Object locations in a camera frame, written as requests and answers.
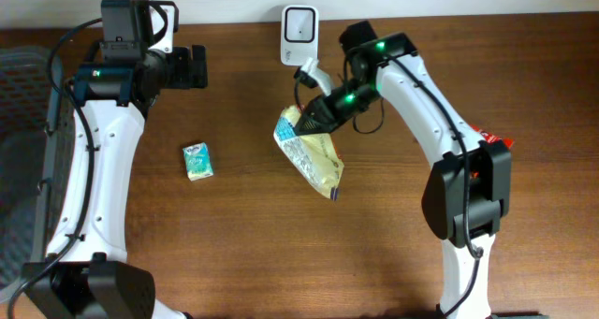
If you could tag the red snack bag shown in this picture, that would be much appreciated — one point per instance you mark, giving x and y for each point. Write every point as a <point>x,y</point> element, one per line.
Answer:
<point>491,139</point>

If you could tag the grey plastic mesh basket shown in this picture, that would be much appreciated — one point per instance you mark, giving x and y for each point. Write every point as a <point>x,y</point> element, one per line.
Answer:
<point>37,131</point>

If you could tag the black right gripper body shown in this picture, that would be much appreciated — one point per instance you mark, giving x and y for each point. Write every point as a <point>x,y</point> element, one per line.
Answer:
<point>345,99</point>

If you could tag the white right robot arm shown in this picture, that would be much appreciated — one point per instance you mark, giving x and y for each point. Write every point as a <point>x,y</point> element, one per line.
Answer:
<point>468,190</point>

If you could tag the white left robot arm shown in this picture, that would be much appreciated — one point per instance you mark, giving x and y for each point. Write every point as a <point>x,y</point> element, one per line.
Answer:
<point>85,273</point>

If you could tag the white barcode scanner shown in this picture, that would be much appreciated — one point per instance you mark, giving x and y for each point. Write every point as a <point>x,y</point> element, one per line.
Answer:
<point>299,34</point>

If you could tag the yellow snack bag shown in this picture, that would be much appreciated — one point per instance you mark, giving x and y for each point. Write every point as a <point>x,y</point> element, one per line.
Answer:
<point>314,156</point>

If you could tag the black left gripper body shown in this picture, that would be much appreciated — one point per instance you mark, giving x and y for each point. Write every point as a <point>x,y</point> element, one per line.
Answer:
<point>179,68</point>

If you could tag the teal tissue pack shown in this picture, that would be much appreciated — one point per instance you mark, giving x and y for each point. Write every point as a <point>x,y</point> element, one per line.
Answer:
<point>198,163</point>

